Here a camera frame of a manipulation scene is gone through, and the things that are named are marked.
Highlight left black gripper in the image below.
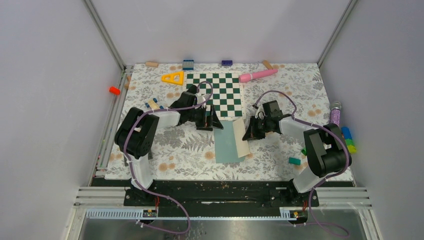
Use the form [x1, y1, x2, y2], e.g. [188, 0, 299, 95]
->
[187, 104, 223, 132]

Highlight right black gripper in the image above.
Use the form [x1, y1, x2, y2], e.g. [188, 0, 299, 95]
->
[242, 115, 271, 142]

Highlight grey-blue envelope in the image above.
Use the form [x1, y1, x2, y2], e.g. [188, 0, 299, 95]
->
[213, 120, 244, 164]

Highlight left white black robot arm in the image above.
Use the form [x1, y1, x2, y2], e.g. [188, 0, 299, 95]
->
[114, 91, 224, 206]

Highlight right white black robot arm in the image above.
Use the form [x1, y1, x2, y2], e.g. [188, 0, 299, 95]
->
[242, 100, 352, 206]

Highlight floral patterned table mat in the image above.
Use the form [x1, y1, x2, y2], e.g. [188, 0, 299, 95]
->
[121, 63, 330, 181]

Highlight green white chessboard mat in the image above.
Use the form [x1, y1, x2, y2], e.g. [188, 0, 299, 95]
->
[185, 71, 246, 121]

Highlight teal small block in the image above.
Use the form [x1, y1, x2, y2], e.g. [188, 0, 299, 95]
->
[288, 157, 302, 166]

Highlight pink toy microphone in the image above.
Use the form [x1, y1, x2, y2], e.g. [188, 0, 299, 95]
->
[238, 69, 278, 83]

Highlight yellow triangle toy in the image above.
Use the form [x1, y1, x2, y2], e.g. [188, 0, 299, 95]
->
[161, 71, 184, 86]

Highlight purple lego brick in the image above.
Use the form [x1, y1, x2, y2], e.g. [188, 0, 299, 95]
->
[221, 60, 233, 66]

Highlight blue grey lego brick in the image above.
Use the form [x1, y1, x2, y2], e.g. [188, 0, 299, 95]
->
[181, 59, 195, 71]

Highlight wooden toy car blue wheels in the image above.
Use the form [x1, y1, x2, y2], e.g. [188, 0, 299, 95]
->
[144, 98, 164, 110]

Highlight right wooden cylinder peg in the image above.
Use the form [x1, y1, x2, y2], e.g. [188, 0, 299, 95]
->
[262, 60, 274, 70]

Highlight wooden cylinder peg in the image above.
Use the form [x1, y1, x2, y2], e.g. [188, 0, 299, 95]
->
[262, 60, 274, 70]
[145, 61, 159, 68]

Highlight left wooden cylinder peg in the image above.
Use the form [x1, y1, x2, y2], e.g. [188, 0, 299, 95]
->
[145, 61, 159, 68]

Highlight purple glitter microphone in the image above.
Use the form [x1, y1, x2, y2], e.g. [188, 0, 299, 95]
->
[329, 101, 342, 126]

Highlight colourful block toy pile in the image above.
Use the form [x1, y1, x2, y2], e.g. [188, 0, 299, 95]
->
[341, 126, 357, 154]

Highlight orange red small cylinder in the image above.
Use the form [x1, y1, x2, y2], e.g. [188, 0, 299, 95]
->
[108, 86, 121, 96]

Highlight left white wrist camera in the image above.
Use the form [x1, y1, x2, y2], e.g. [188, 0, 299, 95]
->
[196, 93, 210, 107]

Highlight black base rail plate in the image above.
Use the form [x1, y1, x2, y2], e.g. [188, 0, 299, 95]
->
[91, 178, 355, 218]

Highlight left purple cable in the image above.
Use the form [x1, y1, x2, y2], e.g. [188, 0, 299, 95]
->
[122, 81, 214, 236]

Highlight purple cable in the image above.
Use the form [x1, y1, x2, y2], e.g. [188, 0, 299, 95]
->
[122, 81, 214, 236]
[253, 90, 353, 239]

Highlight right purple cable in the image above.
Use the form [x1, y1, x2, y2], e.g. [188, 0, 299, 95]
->
[253, 90, 353, 239]

